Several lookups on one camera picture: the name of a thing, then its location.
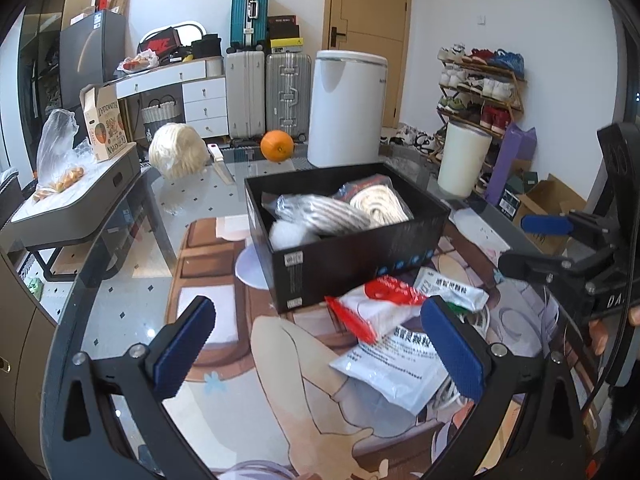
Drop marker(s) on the white medicine granule bag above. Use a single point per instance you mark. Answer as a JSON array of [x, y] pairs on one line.
[[403, 366]]

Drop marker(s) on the red white balloon glue bag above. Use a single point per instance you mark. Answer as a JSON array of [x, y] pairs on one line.
[[373, 310]]

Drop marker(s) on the white drawer desk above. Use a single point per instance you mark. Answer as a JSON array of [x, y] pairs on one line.
[[202, 92]]

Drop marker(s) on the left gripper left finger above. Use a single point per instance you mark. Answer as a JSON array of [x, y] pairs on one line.
[[105, 419]]

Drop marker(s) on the orange fruit carton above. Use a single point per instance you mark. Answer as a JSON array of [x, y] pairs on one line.
[[106, 131]]

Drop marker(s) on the bamboo shoe rack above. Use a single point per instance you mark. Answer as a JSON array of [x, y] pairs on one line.
[[481, 87]]

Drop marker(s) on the clear plastic bag with fruit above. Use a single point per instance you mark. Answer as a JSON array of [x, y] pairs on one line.
[[60, 163]]

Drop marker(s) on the bagged grey striped cloth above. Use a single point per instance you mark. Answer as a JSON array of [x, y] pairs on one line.
[[321, 215]]

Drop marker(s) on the white handled knife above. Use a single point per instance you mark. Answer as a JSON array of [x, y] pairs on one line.
[[219, 165]]

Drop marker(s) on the purple yoga mat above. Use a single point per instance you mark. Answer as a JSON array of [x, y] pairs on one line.
[[517, 144]]

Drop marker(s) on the wooden door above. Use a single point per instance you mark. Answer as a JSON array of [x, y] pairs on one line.
[[378, 27]]

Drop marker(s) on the grey white side table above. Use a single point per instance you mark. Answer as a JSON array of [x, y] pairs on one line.
[[76, 215]]

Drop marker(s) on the beige low cabinet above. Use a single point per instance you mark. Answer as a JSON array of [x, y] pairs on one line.
[[26, 335]]

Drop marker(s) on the anime print table mat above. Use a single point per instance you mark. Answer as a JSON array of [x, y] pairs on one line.
[[261, 400]]

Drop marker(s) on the black cardboard box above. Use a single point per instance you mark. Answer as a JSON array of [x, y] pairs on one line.
[[312, 243]]

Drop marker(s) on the white suitcase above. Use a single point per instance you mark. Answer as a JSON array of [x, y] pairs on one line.
[[245, 91]]

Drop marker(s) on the black glass cabinet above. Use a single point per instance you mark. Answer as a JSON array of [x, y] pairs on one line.
[[38, 63]]

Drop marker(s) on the black yellow stacked boxes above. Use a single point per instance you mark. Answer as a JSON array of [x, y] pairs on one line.
[[284, 34]]

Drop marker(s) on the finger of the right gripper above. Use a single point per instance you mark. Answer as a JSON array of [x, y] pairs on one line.
[[544, 224], [533, 268]]

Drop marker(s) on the orange fruit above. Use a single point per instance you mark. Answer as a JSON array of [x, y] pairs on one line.
[[277, 146]]

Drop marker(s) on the cream tumbler cup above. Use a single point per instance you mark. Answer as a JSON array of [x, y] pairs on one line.
[[463, 157]]

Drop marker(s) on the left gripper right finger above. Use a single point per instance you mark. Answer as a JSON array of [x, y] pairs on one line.
[[548, 440]]

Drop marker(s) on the dark grey fridge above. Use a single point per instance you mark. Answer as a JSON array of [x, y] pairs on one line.
[[90, 51]]

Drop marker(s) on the woven laundry basket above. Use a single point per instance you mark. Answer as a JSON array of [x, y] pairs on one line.
[[162, 110]]

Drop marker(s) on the red black shoe box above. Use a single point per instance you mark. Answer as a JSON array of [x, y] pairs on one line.
[[163, 43]]

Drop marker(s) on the silver suitcase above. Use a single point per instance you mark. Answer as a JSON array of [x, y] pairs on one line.
[[288, 93]]

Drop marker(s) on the teal suitcase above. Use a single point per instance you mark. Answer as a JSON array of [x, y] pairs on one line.
[[248, 24]]

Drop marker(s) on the open brown cardboard box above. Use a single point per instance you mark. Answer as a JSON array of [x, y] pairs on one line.
[[550, 196]]

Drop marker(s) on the white yarn ball bag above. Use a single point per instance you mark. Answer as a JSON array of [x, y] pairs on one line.
[[177, 150]]

